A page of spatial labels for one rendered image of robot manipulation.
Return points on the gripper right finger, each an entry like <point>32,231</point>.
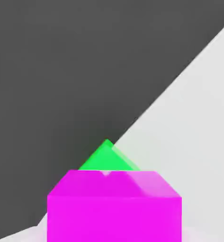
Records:
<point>195,236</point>

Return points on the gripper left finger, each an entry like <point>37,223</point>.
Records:
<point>34,235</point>

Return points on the small magenta cube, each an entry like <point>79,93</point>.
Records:
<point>113,217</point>

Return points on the small green cube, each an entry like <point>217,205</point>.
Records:
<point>106,158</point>

